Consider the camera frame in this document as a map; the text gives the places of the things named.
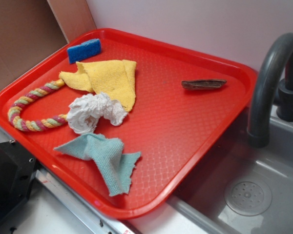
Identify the red plastic tray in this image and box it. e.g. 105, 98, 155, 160
0, 29, 257, 219

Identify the crumpled white paper towel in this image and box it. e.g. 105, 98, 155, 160
66, 93, 127, 135

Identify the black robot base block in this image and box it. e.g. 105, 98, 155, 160
0, 141, 37, 214

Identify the multicolour twisted rope toy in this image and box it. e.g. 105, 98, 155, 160
7, 79, 67, 132

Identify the brown cardboard panel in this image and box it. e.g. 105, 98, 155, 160
0, 0, 96, 91

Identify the blue sponge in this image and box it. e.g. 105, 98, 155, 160
66, 39, 101, 64

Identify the grey toy faucet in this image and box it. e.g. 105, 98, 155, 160
247, 33, 293, 148

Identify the yellow cloth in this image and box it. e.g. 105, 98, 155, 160
59, 60, 137, 112

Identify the light teal cloth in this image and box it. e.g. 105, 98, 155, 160
54, 133, 141, 196

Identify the grey toy sink basin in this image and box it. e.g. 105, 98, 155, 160
167, 104, 293, 234

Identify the brown wood chip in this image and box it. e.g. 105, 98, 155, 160
181, 79, 227, 91

